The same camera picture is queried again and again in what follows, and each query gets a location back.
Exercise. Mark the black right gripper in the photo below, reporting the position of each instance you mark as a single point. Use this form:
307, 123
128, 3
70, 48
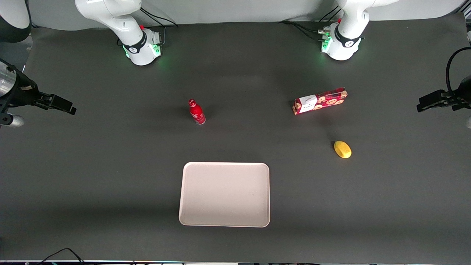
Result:
22, 91

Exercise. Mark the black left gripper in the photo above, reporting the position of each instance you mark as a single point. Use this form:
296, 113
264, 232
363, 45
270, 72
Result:
462, 90

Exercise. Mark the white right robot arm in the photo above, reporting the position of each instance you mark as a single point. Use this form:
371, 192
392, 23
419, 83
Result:
117, 18

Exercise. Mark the red coke bottle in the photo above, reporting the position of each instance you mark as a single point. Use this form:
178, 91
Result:
196, 112

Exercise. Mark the beige rectangular tray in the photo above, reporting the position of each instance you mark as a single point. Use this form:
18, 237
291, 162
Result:
224, 195

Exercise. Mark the yellow lemon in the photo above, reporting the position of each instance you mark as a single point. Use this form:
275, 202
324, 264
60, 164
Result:
342, 149

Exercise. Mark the red plaid cookie box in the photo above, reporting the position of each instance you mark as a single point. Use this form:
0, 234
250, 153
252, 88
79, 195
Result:
323, 101

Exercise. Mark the black table mat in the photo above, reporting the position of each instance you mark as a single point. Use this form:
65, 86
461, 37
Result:
235, 73

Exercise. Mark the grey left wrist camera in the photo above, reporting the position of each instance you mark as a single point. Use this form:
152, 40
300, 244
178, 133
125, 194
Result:
468, 123

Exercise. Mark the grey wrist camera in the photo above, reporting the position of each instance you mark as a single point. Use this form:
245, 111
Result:
13, 120
468, 123

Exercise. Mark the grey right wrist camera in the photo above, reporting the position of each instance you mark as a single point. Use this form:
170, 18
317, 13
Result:
13, 120

